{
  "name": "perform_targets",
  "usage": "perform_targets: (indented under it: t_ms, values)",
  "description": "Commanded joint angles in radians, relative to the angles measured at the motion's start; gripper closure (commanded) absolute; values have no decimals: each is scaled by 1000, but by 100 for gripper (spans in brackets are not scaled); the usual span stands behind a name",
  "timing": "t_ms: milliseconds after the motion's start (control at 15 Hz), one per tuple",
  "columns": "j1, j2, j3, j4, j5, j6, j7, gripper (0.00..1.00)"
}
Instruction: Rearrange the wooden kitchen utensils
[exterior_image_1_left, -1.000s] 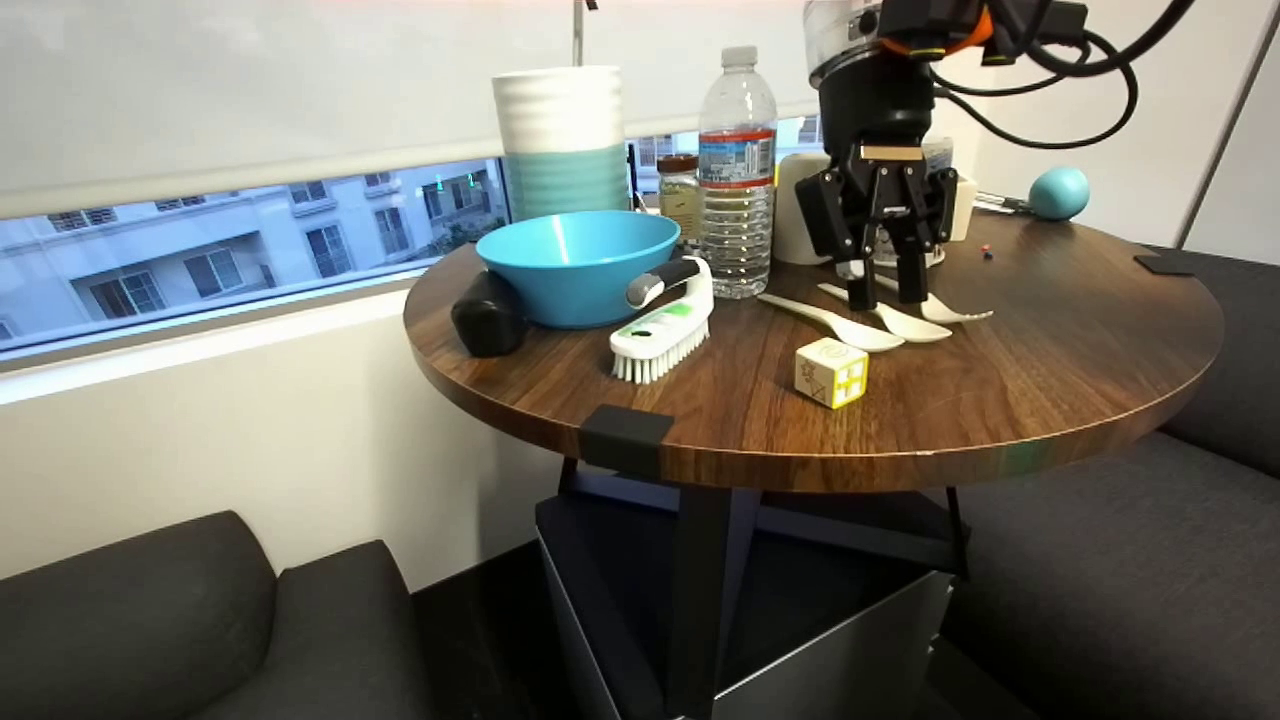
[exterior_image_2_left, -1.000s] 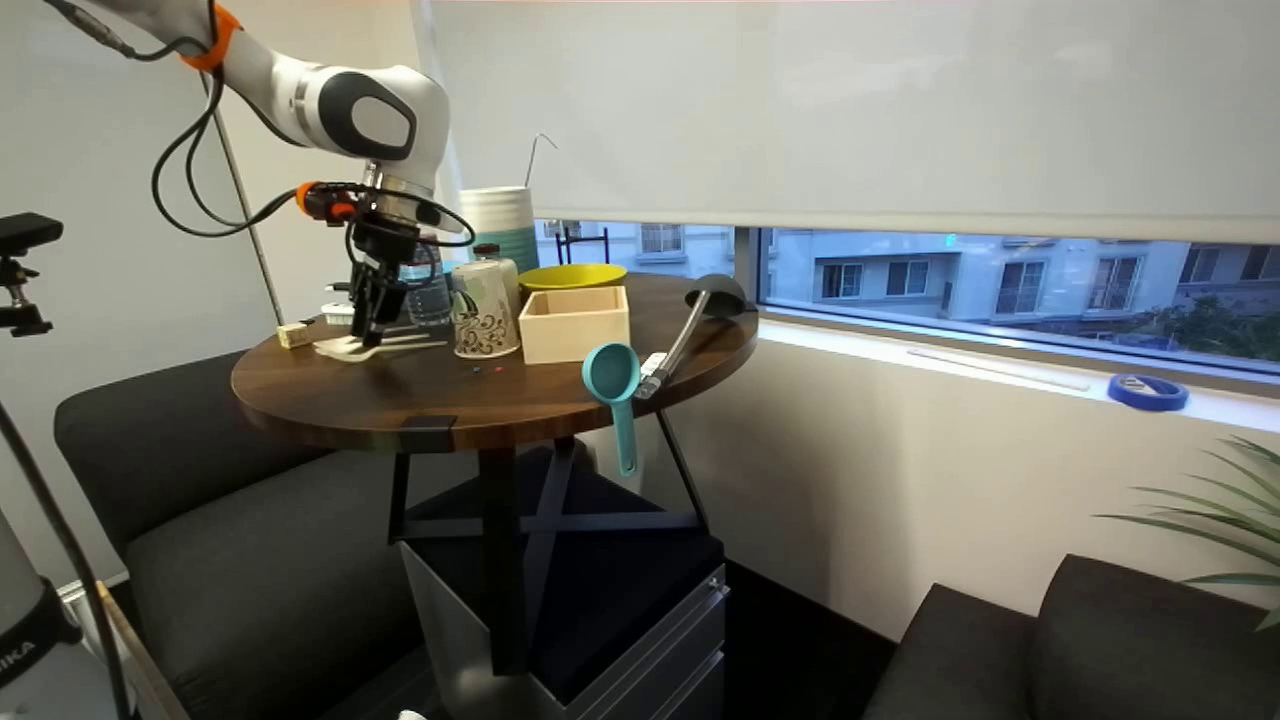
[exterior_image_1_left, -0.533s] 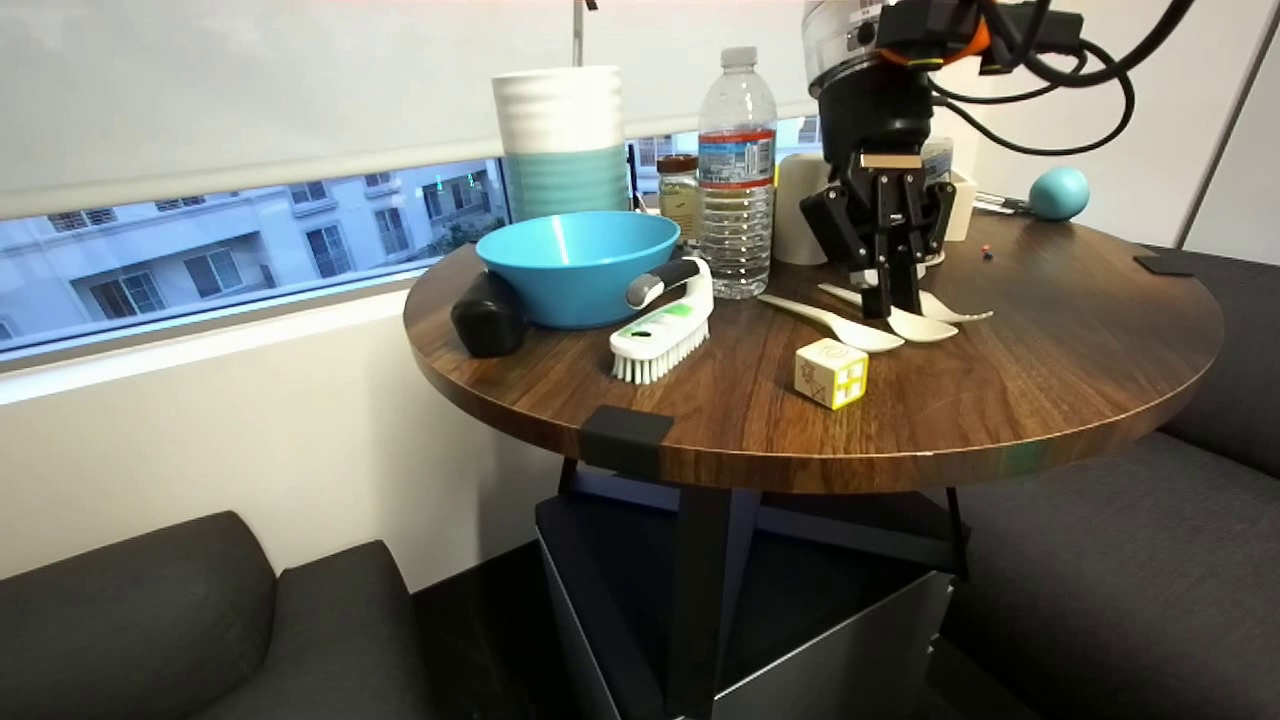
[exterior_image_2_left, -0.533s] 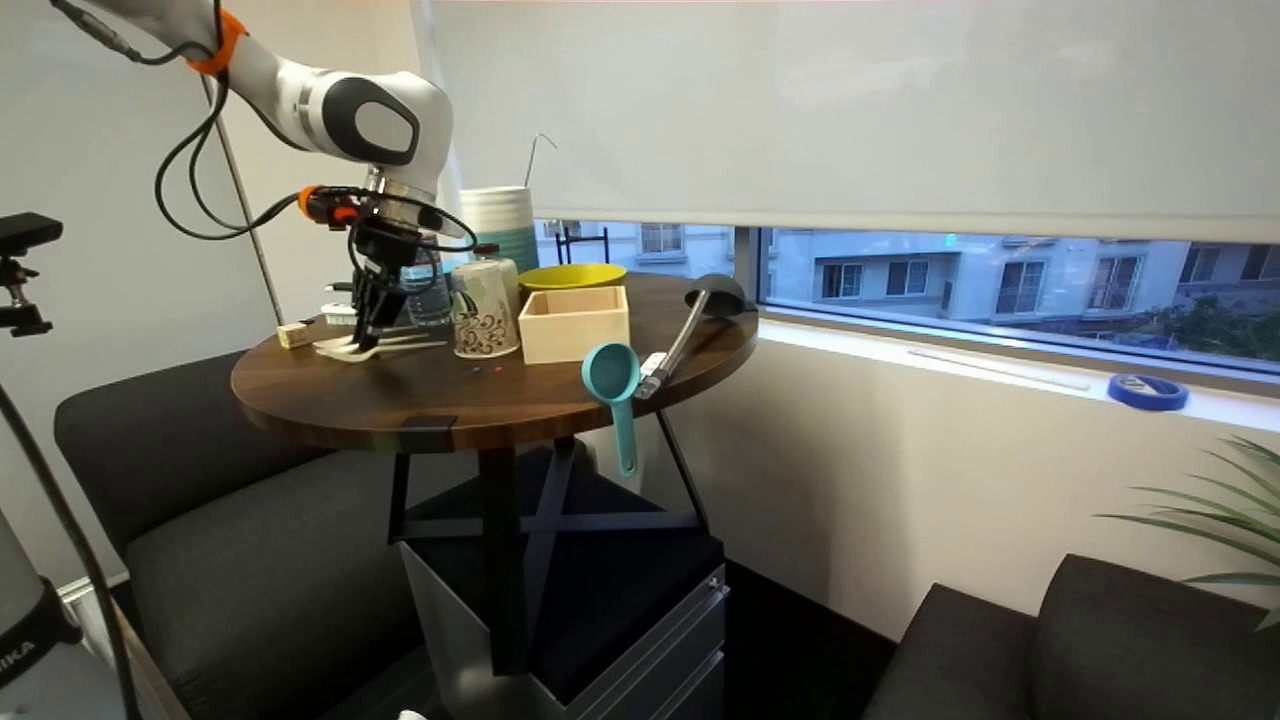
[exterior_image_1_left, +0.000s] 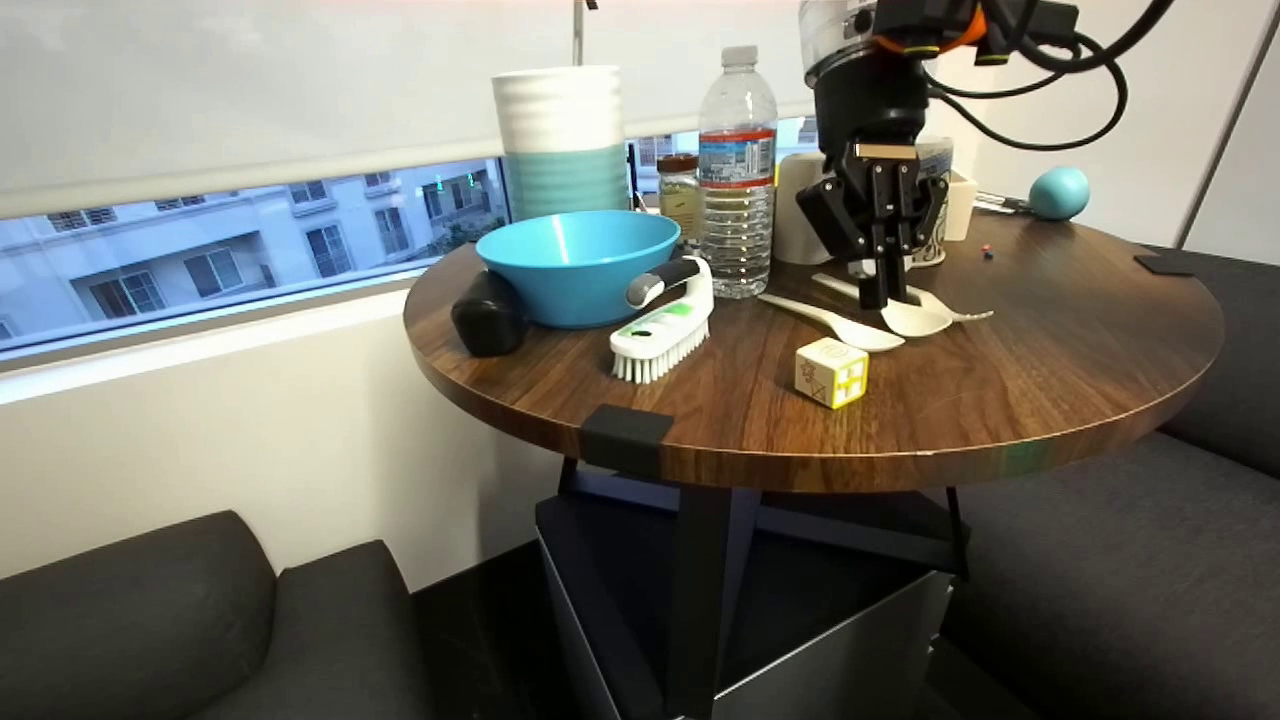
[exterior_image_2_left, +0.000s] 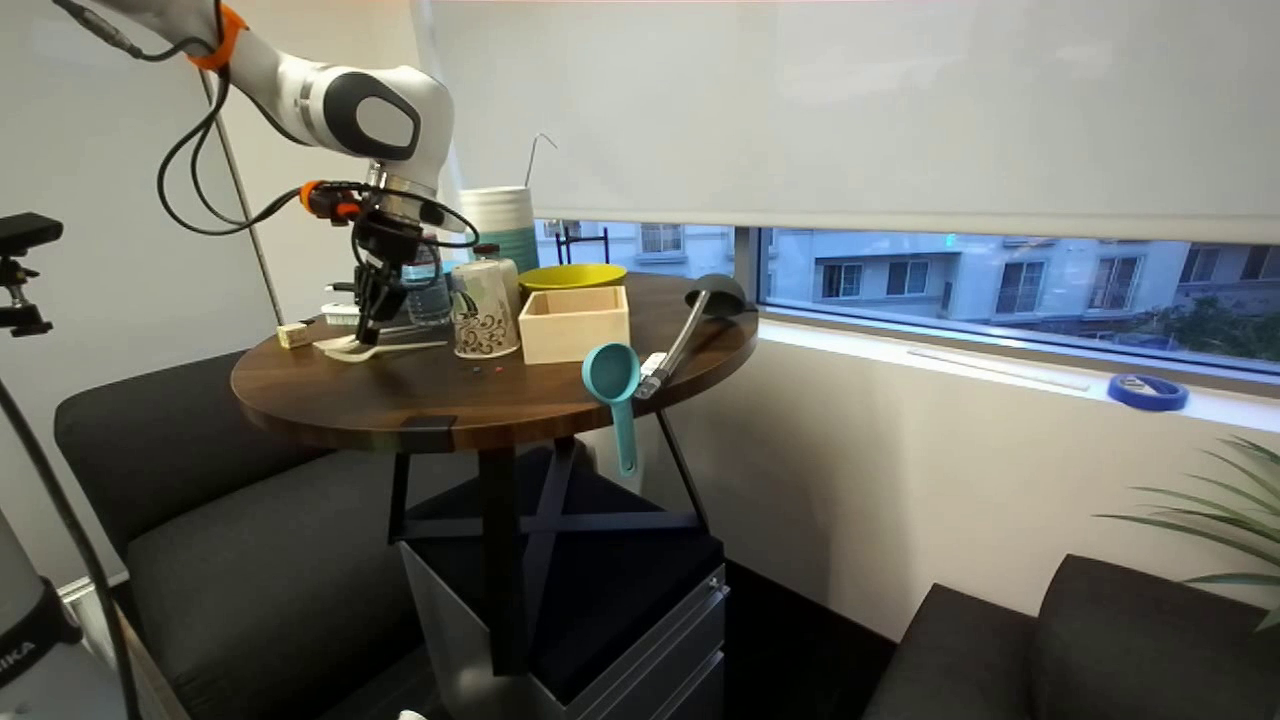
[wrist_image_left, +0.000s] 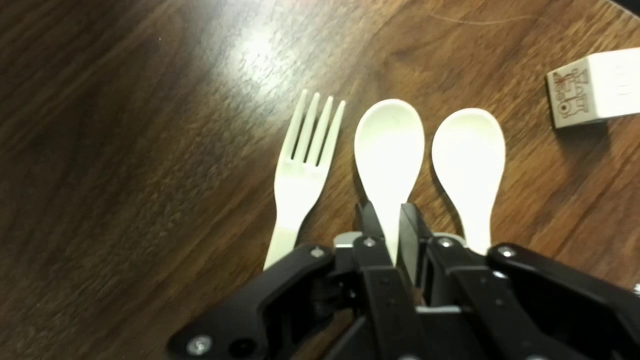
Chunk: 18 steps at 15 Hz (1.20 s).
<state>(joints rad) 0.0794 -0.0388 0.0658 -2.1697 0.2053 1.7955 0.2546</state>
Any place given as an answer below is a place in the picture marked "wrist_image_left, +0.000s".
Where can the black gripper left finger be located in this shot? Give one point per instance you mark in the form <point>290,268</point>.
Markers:
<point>372,266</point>

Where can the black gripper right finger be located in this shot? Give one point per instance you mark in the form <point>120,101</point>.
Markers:
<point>466,280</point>

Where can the white plastic fork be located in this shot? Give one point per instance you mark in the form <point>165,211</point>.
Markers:
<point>296,187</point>

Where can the small pale printed cube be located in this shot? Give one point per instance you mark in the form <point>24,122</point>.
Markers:
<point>601,86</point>

